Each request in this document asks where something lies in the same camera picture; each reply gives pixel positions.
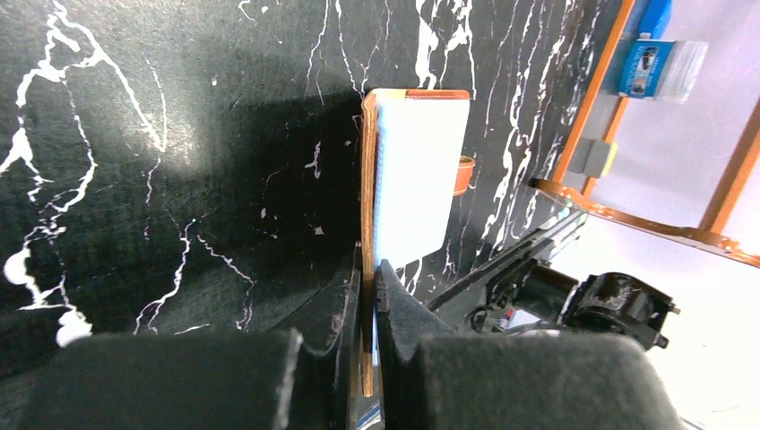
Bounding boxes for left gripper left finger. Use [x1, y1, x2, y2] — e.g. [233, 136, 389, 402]
[23, 246, 361, 429]

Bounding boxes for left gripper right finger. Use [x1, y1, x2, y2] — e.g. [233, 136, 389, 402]
[374, 262, 682, 429]

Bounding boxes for brown leather card holder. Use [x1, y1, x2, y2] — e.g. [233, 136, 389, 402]
[360, 88, 471, 398]

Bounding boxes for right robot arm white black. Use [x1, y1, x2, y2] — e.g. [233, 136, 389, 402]
[509, 265, 678, 350]

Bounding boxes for orange wooden tiered rack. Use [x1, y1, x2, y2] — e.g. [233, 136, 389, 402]
[531, 1, 759, 273]

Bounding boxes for grey yellow sponge block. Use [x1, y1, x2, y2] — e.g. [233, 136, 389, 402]
[583, 140, 618, 178]

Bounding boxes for blue white packet on rack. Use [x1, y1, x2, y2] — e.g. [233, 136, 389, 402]
[617, 39, 709, 104]

